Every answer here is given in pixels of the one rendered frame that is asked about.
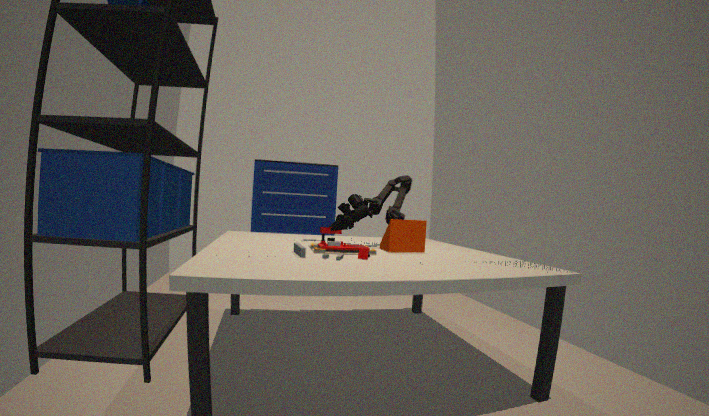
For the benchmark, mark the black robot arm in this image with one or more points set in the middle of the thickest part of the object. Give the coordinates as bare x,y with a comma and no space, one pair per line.
375,204

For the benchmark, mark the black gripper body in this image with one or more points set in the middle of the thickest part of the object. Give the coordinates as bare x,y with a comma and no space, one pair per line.
350,219

